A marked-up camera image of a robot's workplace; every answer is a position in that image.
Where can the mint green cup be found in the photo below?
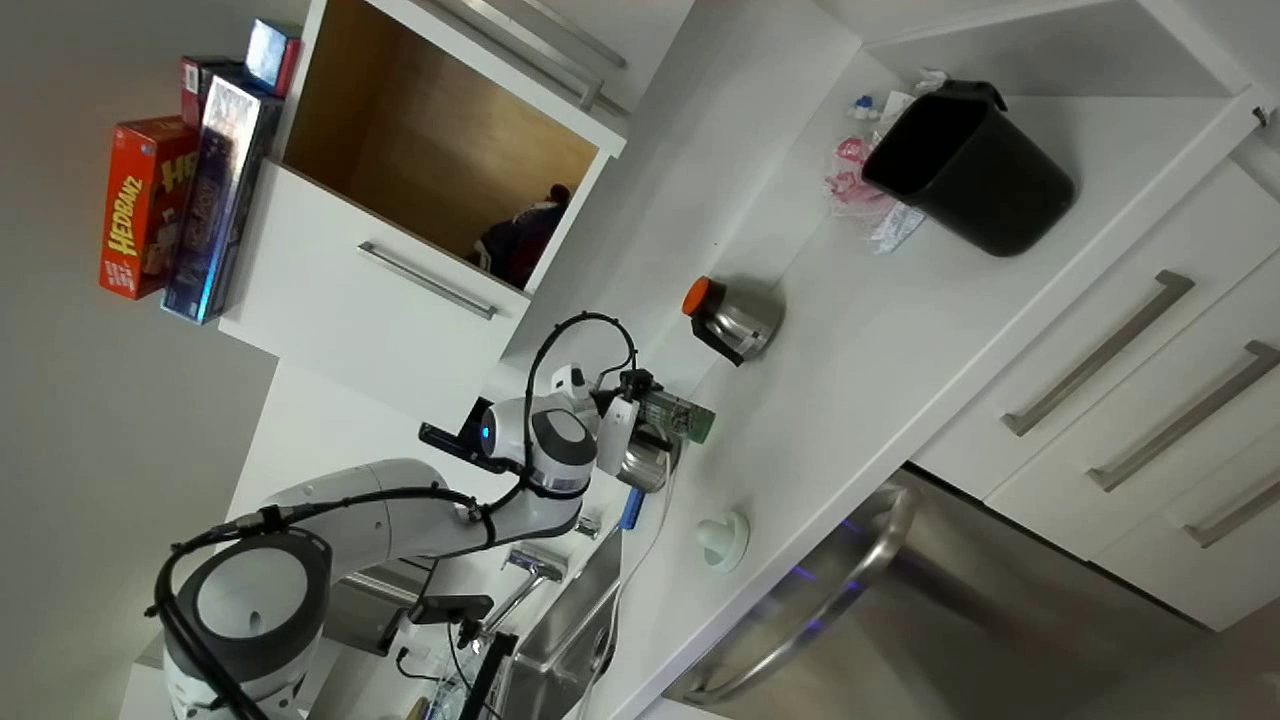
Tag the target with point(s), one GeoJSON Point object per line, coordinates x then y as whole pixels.
{"type": "Point", "coordinates": [724, 539]}

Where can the small blue box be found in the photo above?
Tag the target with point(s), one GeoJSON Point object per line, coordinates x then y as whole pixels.
{"type": "Point", "coordinates": [271, 59]}

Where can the pink sweetener packets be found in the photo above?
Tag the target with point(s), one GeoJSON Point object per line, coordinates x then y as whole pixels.
{"type": "Point", "coordinates": [853, 172]}

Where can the dark object inside cabinet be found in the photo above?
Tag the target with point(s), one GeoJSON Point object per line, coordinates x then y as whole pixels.
{"type": "Point", "coordinates": [521, 243]}

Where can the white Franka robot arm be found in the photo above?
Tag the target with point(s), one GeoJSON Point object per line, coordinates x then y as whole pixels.
{"type": "Point", "coordinates": [384, 514]}

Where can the dark blue tall box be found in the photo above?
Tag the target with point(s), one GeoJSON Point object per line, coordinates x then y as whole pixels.
{"type": "Point", "coordinates": [218, 197]}

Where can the steel box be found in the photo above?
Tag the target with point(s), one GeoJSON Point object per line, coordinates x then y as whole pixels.
{"type": "Point", "coordinates": [565, 642]}

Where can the small red box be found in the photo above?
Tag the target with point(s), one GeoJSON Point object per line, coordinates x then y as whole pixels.
{"type": "Point", "coordinates": [203, 86]}

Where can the steel carafe with orange lid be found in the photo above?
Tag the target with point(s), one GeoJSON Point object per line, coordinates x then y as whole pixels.
{"type": "Point", "coordinates": [746, 322]}

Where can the white drawer front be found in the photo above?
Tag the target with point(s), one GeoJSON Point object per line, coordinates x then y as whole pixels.
{"type": "Point", "coordinates": [1202, 573]}
{"type": "Point", "coordinates": [1065, 306]}
{"type": "Point", "coordinates": [1163, 386]}

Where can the white packets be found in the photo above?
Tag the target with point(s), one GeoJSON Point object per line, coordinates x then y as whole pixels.
{"type": "Point", "coordinates": [898, 230]}

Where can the red cereal box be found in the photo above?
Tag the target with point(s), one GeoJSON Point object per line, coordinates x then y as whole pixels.
{"type": "Point", "coordinates": [136, 210]}

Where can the stainless steel dishwasher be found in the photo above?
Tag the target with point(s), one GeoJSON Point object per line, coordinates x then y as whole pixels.
{"type": "Point", "coordinates": [960, 613]}

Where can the closed white cabinet door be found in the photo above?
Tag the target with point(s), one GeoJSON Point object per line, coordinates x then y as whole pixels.
{"type": "Point", "coordinates": [306, 306]}

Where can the open white cabinet door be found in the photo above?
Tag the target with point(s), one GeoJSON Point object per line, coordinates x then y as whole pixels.
{"type": "Point", "coordinates": [533, 93]}

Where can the black landfill bin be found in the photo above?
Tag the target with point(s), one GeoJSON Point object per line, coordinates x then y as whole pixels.
{"type": "Point", "coordinates": [965, 167]}

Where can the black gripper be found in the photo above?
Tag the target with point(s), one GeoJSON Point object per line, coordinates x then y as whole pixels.
{"type": "Point", "coordinates": [616, 425]}

